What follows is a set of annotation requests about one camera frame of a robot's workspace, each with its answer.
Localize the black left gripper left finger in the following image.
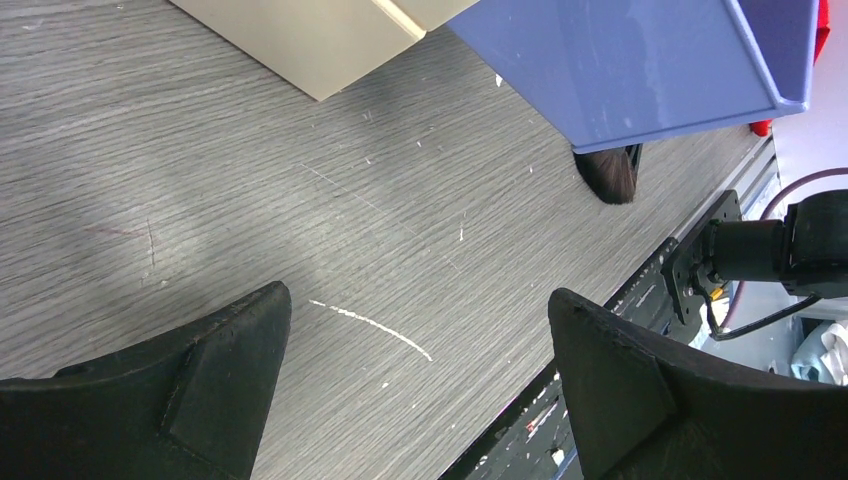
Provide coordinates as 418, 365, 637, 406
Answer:
1, 281, 292, 479

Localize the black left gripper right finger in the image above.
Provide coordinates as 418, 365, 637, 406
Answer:
548, 288, 847, 479

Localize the blue drawer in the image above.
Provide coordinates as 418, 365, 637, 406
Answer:
449, 0, 819, 153

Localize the white pink drawer organizer box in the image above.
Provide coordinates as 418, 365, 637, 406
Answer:
172, 0, 475, 101

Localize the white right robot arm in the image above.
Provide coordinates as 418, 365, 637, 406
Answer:
704, 190, 847, 299

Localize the black fan makeup brush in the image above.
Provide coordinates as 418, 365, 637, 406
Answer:
572, 144, 643, 205

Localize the red cloth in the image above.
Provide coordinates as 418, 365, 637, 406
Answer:
749, 0, 831, 137

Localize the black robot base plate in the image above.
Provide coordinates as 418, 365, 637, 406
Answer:
437, 190, 743, 480

